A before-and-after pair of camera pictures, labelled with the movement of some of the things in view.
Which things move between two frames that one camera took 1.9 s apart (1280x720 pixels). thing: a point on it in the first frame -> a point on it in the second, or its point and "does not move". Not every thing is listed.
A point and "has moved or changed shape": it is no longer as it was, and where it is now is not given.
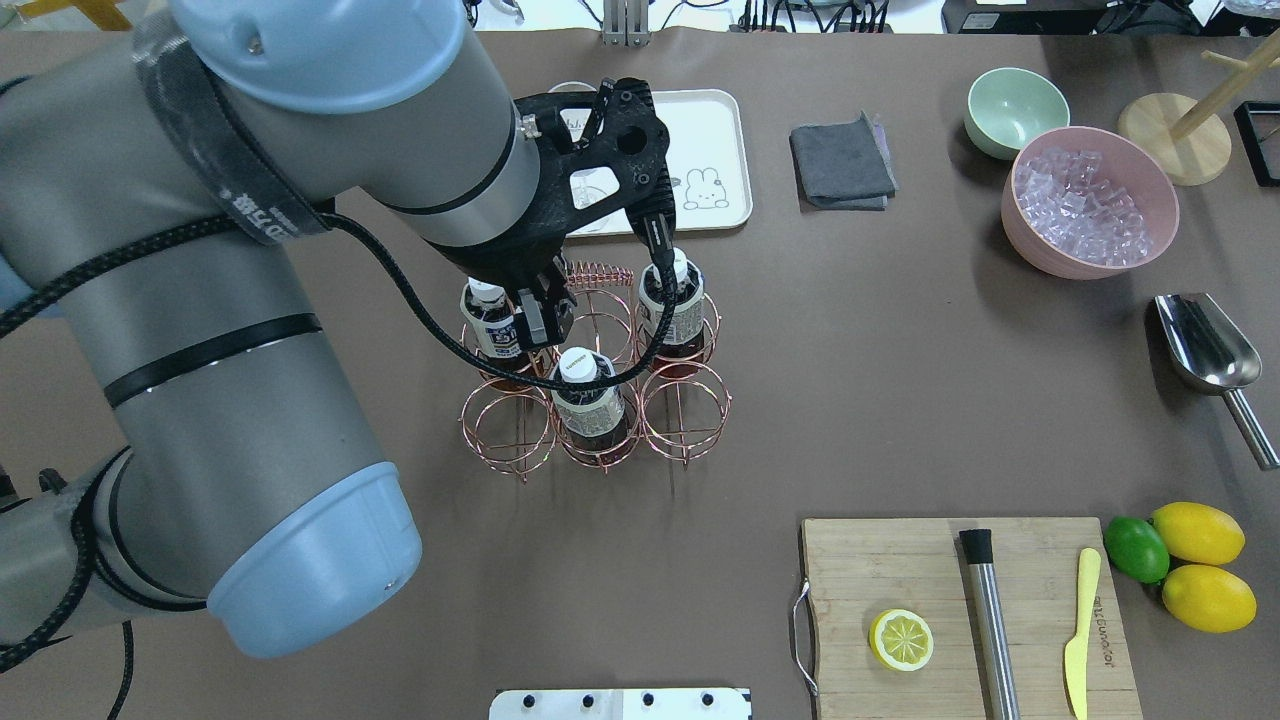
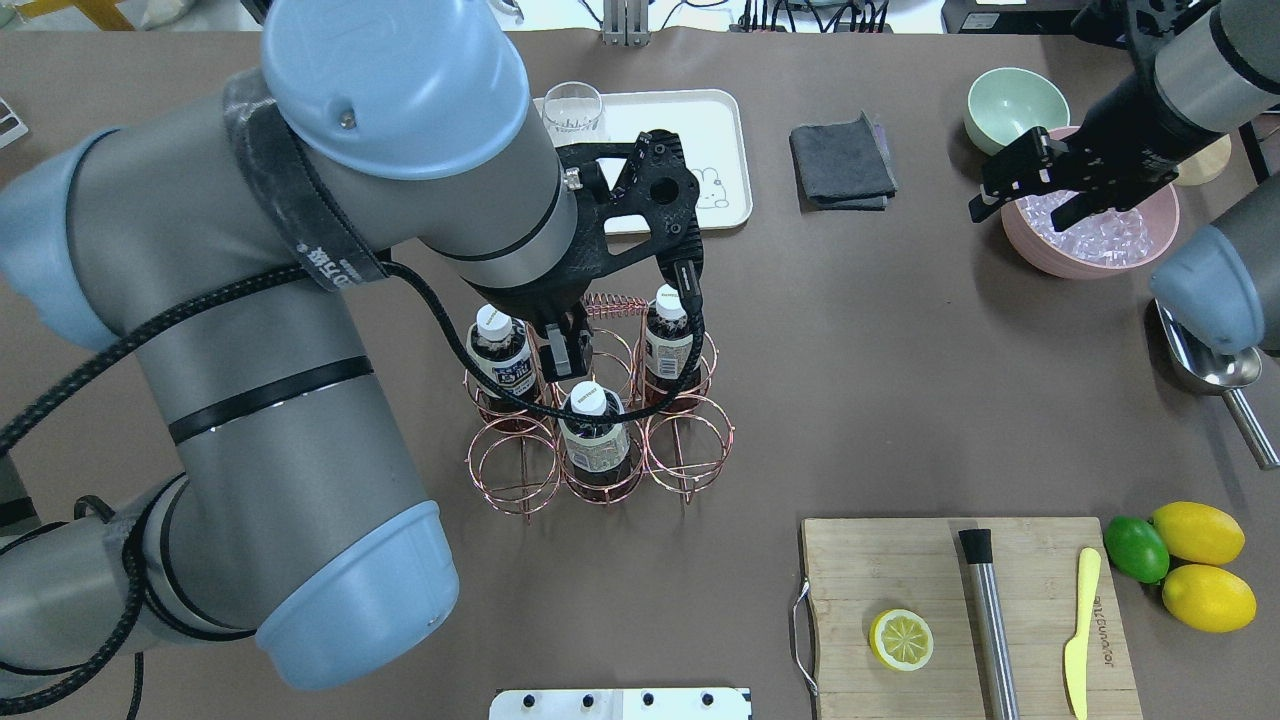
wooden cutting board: x=858 y=570 does not move
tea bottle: x=683 y=349 has moved or changed shape
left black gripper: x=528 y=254 -> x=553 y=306
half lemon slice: x=901 y=640 does not move
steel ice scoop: x=1212 y=356 does not move
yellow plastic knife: x=1075 y=656 does not move
